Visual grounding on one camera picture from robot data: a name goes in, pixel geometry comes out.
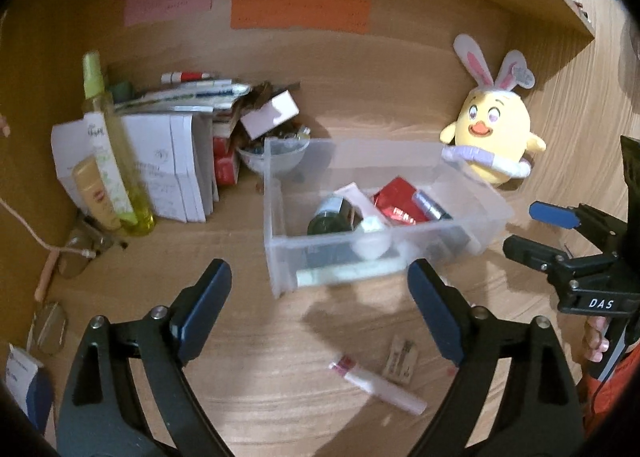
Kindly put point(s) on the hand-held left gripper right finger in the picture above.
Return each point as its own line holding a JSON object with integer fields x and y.
{"x": 435, "y": 317}

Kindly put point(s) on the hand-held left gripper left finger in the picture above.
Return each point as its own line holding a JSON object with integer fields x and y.
{"x": 200, "y": 317}

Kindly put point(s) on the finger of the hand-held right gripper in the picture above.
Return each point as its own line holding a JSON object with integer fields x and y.
{"x": 525, "y": 249}
{"x": 550, "y": 213}

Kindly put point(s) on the white squeeze tube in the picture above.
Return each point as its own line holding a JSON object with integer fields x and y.
{"x": 362, "y": 204}

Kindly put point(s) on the dark green pump bottle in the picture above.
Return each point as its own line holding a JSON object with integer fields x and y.
{"x": 330, "y": 219}

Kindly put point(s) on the clear plastic bin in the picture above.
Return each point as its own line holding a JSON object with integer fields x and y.
{"x": 300, "y": 177}

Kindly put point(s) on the person's right forearm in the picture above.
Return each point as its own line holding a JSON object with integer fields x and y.
{"x": 615, "y": 392}

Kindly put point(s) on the person's right hand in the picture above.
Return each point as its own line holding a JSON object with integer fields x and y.
{"x": 595, "y": 332}

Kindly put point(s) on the small brown paper packet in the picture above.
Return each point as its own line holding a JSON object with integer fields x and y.
{"x": 400, "y": 359}

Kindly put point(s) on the pink and white lip tube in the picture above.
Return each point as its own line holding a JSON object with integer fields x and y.
{"x": 375, "y": 384}

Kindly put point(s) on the silver tube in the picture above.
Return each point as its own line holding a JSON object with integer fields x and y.
{"x": 430, "y": 207}

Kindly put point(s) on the yellow chick plush toy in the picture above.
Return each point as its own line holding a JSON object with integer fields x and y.
{"x": 495, "y": 122}

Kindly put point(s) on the red foil packet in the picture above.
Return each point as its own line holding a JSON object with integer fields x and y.
{"x": 397, "y": 207}

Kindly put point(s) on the eyeglasses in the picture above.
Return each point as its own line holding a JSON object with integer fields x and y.
{"x": 75, "y": 262}

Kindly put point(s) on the red box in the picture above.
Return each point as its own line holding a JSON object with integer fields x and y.
{"x": 225, "y": 167}

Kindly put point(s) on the round glass lens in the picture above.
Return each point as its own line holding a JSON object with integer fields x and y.
{"x": 47, "y": 329}

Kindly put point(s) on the white folded papers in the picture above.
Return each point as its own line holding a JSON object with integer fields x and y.
{"x": 165, "y": 162}

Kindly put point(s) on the small cream lotion tube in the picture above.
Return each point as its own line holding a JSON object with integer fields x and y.
{"x": 95, "y": 197}

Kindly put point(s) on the small white bowl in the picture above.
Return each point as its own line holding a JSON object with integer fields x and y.
{"x": 250, "y": 159}

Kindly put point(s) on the blue and white box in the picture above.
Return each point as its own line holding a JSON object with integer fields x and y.
{"x": 22, "y": 377}

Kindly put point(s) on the yellow spray bottle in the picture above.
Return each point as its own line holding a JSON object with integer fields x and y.
{"x": 100, "y": 132}

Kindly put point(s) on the wooden desk shelf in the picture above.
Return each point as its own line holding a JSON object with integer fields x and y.
{"x": 400, "y": 62}

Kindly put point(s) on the small white box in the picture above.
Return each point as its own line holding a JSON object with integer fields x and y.
{"x": 270, "y": 114}

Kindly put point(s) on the stack of leaflets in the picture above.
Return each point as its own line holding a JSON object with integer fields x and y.
{"x": 190, "y": 94}

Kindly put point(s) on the green capped bottle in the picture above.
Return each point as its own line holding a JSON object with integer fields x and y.
{"x": 120, "y": 92}

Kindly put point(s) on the red and white pen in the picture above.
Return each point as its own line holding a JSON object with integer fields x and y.
{"x": 185, "y": 77}

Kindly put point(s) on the orange paper note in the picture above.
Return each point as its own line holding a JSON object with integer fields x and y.
{"x": 300, "y": 12}

